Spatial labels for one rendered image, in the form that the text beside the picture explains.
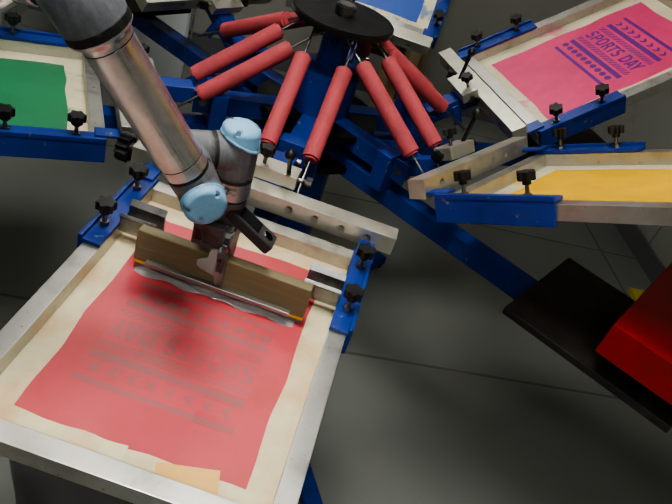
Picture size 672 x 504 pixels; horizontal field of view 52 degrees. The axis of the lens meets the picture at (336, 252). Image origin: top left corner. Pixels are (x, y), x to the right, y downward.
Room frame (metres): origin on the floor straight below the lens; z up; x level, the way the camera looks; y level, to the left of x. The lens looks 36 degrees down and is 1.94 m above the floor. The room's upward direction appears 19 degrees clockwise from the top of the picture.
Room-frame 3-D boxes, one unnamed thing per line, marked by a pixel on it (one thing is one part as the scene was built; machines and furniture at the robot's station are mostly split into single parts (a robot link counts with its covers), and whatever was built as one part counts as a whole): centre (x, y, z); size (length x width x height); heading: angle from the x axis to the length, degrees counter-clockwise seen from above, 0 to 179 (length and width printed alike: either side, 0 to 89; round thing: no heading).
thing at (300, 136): (2.03, 0.21, 0.99); 0.82 x 0.79 x 0.12; 0
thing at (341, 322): (1.21, -0.06, 0.97); 0.30 x 0.05 x 0.07; 0
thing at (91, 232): (1.22, 0.49, 0.97); 0.30 x 0.05 x 0.07; 0
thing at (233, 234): (1.11, 0.24, 1.14); 0.09 x 0.08 x 0.12; 90
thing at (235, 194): (1.10, 0.23, 1.22); 0.08 x 0.08 x 0.05
